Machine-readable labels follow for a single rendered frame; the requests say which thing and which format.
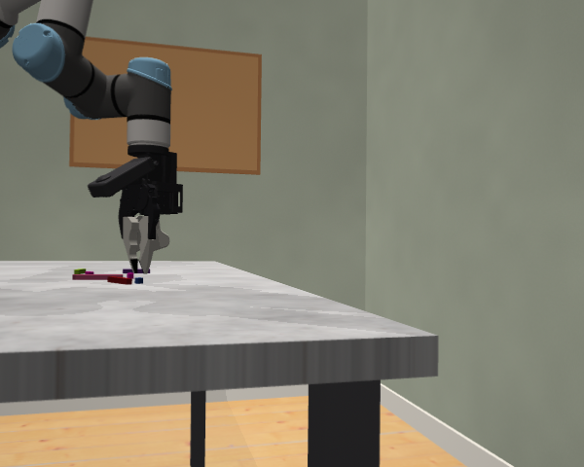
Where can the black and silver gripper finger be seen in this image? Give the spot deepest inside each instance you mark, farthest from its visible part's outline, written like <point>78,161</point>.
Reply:
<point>129,227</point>
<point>152,238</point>

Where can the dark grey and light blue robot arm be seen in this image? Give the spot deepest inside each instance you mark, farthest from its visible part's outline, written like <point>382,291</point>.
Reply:
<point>50,50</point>

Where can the pink rod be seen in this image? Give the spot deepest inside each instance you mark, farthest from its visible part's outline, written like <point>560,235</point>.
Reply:
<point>93,276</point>

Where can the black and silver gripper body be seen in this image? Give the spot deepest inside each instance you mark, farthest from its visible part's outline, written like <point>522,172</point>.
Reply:
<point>135,197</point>

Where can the red rod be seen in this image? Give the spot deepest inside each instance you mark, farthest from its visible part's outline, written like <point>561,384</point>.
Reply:
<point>120,280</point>

